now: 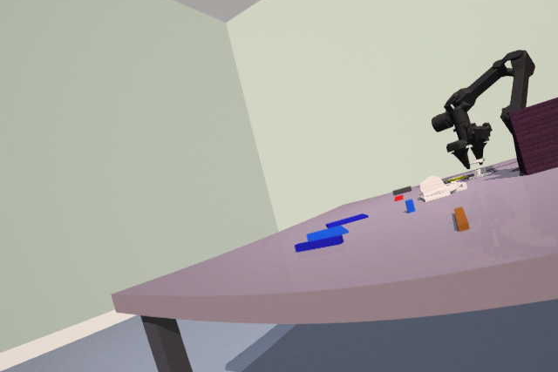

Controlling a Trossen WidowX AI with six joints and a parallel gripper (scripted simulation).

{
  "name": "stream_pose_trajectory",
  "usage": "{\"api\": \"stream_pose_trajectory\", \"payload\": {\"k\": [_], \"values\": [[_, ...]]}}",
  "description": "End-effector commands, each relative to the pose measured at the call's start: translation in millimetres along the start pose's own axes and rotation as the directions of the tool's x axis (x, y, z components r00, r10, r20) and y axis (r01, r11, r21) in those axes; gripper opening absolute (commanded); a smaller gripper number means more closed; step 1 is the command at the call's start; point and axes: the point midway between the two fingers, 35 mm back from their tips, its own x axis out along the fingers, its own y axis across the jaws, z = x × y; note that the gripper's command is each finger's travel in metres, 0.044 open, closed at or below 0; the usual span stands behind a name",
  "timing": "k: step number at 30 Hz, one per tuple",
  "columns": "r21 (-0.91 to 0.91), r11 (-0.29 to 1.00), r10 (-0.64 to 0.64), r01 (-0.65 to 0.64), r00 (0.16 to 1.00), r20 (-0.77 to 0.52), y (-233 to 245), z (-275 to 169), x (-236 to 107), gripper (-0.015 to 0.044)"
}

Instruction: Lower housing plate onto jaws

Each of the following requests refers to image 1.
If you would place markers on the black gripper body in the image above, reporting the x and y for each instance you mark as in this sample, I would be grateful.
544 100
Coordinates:
461 130

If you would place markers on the black flat bar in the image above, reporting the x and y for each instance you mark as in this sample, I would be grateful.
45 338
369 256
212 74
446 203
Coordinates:
403 190

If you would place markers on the orange rectangular block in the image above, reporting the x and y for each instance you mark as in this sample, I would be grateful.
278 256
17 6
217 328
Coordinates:
461 219

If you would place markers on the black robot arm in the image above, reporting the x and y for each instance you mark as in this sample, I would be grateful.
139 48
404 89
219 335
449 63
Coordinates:
464 99

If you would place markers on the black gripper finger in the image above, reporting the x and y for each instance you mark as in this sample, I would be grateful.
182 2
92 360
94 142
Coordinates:
462 155
478 150

